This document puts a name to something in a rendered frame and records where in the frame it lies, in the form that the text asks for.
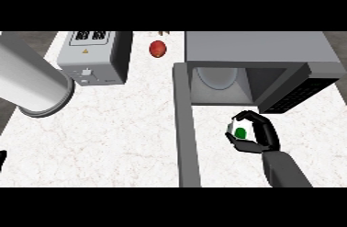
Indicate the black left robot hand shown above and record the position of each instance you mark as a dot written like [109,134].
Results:
[2,159]

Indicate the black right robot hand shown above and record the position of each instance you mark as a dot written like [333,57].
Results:
[267,134]

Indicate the white milk carton green label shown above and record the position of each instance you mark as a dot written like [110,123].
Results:
[240,131]

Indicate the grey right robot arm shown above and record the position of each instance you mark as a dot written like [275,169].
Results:
[284,171]

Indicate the grey microwave door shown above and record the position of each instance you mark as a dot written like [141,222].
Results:
[187,126]

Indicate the grey microwave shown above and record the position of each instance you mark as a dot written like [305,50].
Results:
[262,68]

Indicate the white paper towel roll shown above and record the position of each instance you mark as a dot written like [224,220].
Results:
[27,80]

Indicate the red apple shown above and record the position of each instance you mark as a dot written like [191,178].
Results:
[157,48]

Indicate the grey toaster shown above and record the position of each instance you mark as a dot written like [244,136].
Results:
[95,59]

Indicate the brown wooden object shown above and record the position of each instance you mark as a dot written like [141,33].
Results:
[163,32]

